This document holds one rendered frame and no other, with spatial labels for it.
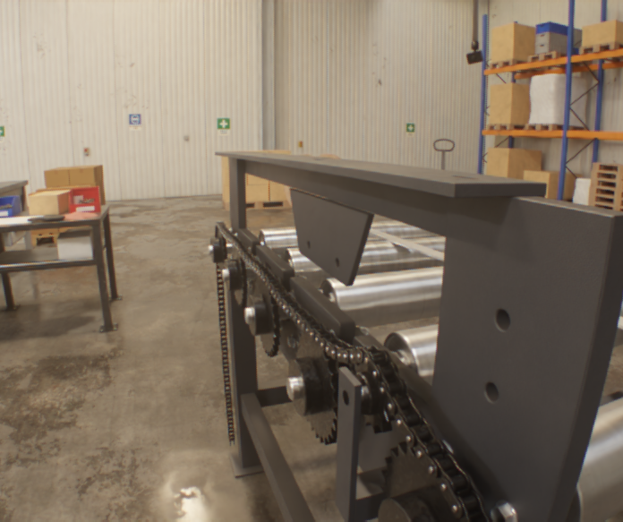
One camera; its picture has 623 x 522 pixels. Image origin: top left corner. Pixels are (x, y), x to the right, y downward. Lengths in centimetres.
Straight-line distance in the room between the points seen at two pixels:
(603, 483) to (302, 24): 1157
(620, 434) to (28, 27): 1142
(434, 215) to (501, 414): 21
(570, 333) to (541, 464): 11
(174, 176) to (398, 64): 644
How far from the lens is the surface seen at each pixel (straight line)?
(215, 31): 1125
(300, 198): 84
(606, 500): 53
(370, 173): 42
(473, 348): 41
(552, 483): 37
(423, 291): 100
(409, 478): 45
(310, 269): 119
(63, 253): 323
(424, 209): 49
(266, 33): 1128
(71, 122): 1101
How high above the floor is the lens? 119
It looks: 15 degrees down
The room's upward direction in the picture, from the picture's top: straight up
